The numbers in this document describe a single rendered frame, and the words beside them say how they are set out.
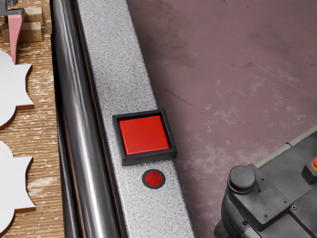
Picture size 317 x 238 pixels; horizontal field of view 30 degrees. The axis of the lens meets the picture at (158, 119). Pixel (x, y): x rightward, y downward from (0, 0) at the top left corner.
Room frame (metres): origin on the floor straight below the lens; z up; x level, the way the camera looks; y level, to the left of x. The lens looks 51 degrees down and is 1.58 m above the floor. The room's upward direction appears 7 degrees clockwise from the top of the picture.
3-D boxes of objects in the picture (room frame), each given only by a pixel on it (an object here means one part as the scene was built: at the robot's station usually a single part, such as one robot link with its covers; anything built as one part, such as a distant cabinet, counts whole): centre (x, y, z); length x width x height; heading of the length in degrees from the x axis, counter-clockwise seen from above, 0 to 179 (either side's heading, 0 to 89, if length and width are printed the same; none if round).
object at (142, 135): (0.49, 0.02, 0.92); 0.06 x 0.06 x 0.01; 18
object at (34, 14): (0.67, 0.22, 0.95); 0.06 x 0.02 x 0.03; 105
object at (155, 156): (0.49, 0.02, 0.92); 0.08 x 0.08 x 0.02; 18
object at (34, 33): (0.64, 0.22, 0.95); 0.06 x 0.02 x 0.03; 104
